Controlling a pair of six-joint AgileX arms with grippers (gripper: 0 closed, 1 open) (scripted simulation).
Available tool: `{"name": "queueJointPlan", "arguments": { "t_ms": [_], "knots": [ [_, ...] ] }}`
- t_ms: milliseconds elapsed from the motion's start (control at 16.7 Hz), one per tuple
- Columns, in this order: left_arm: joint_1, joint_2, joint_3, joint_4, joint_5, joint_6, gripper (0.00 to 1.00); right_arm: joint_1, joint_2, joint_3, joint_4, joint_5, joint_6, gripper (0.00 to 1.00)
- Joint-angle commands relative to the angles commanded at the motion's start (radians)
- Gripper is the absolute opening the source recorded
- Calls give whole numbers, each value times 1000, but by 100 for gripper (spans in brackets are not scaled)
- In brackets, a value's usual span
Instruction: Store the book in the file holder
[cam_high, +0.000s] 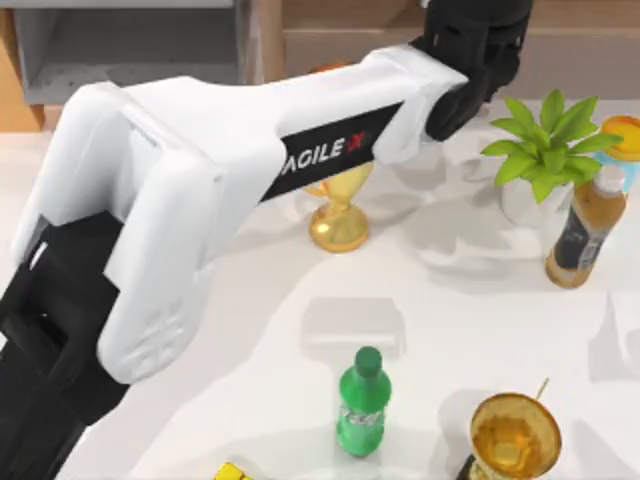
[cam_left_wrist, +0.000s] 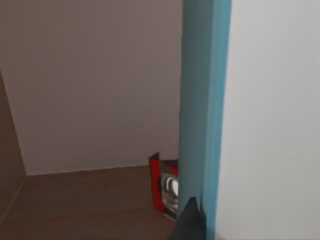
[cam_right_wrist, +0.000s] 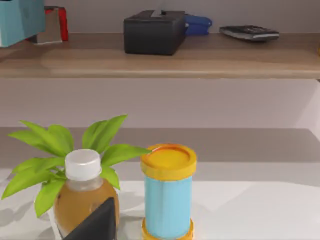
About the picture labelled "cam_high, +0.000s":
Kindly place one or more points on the wooden cupboard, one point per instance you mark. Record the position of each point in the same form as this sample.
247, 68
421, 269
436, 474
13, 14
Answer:
575, 45

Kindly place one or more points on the green plant in white pot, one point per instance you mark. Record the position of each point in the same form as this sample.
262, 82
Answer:
542, 145

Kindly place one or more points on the small orange object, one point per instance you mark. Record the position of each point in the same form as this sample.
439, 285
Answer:
330, 67

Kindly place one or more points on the brown tea bottle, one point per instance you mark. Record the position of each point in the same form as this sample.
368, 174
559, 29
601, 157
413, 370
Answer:
582, 227

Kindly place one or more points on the grey cabinet with dark inside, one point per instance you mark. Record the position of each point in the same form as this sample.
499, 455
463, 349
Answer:
135, 45

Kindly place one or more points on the green bottle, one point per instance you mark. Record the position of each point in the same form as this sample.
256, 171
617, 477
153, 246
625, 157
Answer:
362, 405

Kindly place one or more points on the gold cup trophy black base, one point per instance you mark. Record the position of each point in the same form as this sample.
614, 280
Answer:
515, 437

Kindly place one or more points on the yellow block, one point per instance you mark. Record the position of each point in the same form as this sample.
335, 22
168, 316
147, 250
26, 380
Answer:
231, 472

